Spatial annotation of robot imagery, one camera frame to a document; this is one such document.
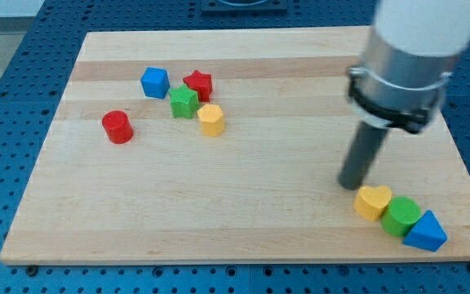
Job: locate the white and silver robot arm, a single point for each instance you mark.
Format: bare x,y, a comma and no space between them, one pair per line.
401,78

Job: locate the green star block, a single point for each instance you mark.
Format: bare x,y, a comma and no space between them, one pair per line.
184,102

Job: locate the red star block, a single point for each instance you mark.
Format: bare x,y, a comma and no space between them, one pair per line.
201,83

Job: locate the wooden board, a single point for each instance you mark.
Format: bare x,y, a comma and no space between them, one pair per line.
264,191

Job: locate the yellow hexagon block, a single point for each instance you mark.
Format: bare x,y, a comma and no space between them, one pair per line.
211,118

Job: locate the blue cube block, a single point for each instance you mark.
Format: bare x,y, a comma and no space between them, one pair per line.
155,82

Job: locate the red cylinder block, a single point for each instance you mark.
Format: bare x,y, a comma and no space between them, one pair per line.
117,127

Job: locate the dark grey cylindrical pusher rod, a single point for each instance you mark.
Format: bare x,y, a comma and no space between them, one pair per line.
364,148

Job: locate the yellow heart block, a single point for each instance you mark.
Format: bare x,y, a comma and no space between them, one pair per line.
371,202

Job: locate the green cylinder block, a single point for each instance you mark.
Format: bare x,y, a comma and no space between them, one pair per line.
400,216

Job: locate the blue triangle block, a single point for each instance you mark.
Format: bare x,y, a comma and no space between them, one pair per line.
426,234

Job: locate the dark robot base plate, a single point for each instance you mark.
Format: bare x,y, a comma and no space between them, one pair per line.
242,6

